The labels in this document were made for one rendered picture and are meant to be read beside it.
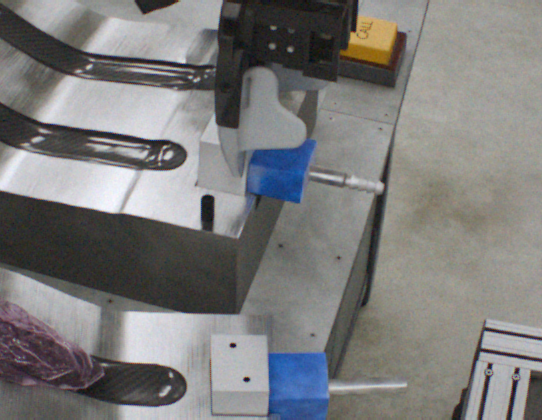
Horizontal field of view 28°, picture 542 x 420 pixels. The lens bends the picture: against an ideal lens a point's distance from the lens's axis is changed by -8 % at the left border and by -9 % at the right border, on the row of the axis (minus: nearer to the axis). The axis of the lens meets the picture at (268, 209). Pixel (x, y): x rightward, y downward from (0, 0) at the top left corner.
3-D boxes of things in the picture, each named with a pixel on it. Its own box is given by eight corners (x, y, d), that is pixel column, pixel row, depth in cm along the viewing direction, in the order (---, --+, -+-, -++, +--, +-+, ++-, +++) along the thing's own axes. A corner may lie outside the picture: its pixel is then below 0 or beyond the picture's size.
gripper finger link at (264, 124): (293, 208, 78) (309, 82, 73) (208, 190, 79) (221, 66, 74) (304, 188, 80) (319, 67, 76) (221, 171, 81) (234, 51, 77)
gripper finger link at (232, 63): (231, 138, 75) (245, 15, 71) (208, 133, 75) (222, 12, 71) (250, 111, 79) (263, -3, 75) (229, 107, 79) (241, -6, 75)
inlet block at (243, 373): (397, 381, 78) (409, 332, 74) (403, 434, 74) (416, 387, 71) (211, 384, 77) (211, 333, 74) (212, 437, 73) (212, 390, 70)
